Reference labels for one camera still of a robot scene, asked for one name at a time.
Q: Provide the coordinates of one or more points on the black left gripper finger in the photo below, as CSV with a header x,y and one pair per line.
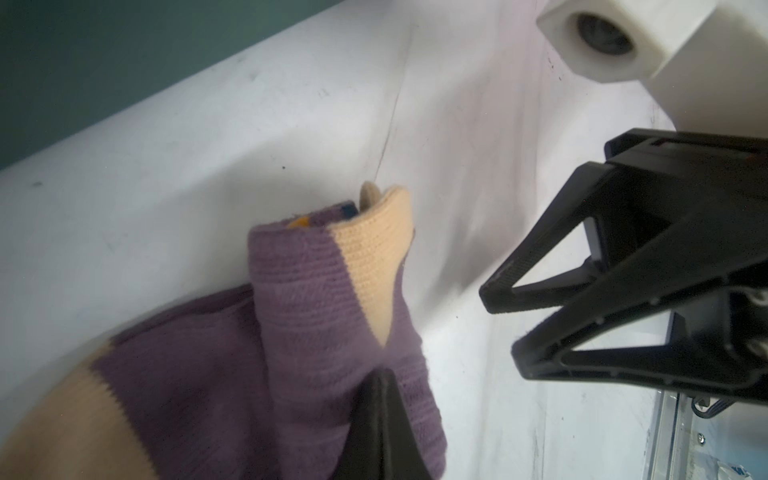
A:
x,y
380,444

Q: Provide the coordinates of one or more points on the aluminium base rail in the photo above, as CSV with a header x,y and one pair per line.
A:
x,y
669,439

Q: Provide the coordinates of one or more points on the purple sock with beige toe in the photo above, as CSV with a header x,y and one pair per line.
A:
x,y
255,382

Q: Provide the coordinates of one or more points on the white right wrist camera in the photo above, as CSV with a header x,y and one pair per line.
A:
x,y
703,62

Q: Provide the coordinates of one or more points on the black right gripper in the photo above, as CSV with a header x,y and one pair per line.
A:
x,y
708,180

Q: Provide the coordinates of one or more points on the green plastic organizer bin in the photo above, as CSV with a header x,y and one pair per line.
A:
x,y
67,65

